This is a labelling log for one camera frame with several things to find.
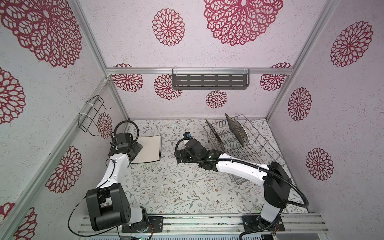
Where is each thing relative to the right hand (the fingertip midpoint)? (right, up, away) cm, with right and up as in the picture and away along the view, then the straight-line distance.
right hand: (180, 148), depth 81 cm
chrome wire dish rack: (+52, -3, +21) cm, 56 cm away
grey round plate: (+38, +9, +14) cm, 42 cm away
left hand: (-28, -4, +7) cm, 29 cm away
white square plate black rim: (-22, -4, +25) cm, 33 cm away
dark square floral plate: (+20, +7, +5) cm, 22 cm away
